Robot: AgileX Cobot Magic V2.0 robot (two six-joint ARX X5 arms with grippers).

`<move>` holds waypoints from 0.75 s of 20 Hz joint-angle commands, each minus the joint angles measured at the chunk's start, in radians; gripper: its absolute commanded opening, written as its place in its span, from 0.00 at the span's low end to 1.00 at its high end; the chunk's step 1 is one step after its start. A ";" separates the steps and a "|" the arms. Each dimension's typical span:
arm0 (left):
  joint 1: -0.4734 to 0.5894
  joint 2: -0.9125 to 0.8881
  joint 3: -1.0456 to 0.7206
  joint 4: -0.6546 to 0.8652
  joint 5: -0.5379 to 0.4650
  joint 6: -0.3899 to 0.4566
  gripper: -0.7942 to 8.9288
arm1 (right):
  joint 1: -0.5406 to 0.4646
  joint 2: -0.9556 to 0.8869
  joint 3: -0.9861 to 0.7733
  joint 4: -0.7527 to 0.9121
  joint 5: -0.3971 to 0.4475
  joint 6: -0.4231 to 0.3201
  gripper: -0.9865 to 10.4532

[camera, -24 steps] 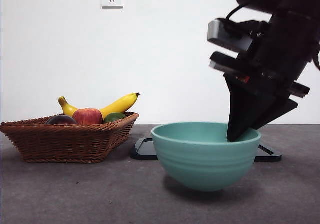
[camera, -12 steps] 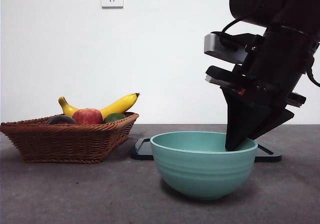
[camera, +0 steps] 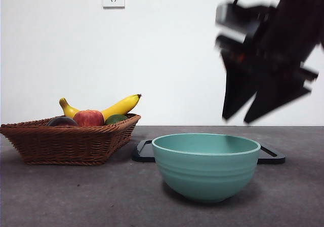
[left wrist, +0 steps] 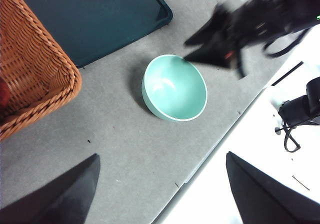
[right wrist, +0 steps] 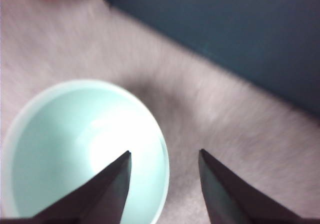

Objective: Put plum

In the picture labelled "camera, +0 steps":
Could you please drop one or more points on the black rectangular tray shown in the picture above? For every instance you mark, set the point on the black rectangular tray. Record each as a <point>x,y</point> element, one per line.
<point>143,153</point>

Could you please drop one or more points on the yellow banana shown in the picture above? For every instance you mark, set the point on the yellow banana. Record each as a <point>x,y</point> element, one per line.
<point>119,108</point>

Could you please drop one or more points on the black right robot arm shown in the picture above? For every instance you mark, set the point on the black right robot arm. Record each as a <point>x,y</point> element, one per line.
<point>286,21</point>

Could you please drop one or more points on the brown wicker basket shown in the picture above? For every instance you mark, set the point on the brown wicker basket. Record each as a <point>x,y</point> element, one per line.
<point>63,146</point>

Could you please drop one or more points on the dark purple plum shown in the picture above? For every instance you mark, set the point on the dark purple plum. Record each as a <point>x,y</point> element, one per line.
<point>62,122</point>

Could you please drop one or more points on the green round fruit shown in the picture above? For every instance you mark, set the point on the green round fruit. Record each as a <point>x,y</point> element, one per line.
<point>115,119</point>

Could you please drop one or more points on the teal ribbed bowl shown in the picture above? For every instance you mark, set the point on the teal ribbed bowl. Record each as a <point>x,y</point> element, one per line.
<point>206,176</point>

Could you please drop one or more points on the red apple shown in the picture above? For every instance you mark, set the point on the red apple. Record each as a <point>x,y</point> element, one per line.
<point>88,118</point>

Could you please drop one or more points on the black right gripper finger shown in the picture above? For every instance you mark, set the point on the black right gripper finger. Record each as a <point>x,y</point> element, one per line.
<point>276,97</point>
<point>238,90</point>

